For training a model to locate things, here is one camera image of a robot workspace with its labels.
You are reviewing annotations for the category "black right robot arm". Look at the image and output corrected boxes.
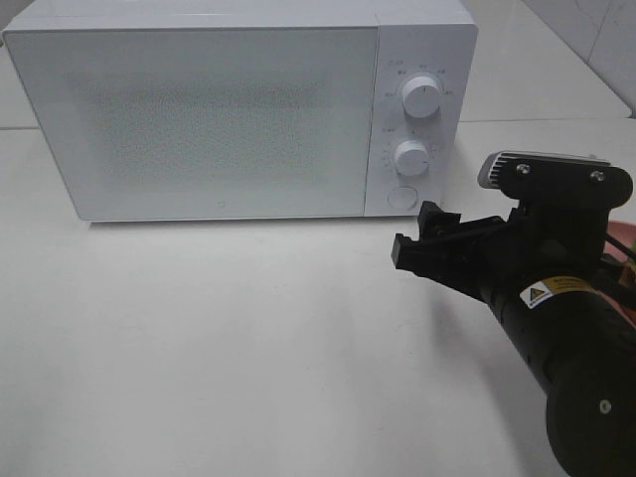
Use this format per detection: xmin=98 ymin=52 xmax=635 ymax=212
xmin=392 ymin=201 xmax=635 ymax=476

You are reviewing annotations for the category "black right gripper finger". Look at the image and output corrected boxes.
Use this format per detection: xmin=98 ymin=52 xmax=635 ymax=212
xmin=417 ymin=201 xmax=507 ymax=243
xmin=391 ymin=233 xmax=465 ymax=281

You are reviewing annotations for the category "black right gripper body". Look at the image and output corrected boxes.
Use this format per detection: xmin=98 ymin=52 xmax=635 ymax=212
xmin=454 ymin=199 xmax=611 ymax=304

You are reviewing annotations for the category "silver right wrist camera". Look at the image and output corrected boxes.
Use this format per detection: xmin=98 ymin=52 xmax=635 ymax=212
xmin=477 ymin=150 xmax=634 ymax=211

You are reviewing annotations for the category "white microwave oven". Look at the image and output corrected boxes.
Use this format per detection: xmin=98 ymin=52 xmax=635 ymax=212
xmin=2 ymin=1 xmax=478 ymax=221

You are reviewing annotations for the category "round white door button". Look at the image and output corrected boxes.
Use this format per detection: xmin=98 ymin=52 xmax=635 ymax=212
xmin=387 ymin=186 xmax=418 ymax=211

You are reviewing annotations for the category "pink round plate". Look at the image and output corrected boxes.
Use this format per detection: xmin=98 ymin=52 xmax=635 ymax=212
xmin=605 ymin=221 xmax=635 ymax=326

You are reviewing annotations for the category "burger with lettuce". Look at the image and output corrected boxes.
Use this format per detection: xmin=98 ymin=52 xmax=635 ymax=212
xmin=620 ymin=240 xmax=636 ymax=289

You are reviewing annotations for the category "lower white timer knob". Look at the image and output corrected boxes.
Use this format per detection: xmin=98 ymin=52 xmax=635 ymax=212
xmin=394 ymin=140 xmax=429 ymax=177

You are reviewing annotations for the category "white microwave door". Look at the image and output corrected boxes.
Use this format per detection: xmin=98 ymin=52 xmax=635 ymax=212
xmin=5 ymin=28 xmax=378 ymax=222

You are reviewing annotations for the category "upper white power knob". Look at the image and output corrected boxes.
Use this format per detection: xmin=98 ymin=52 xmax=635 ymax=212
xmin=400 ymin=73 xmax=442 ymax=119

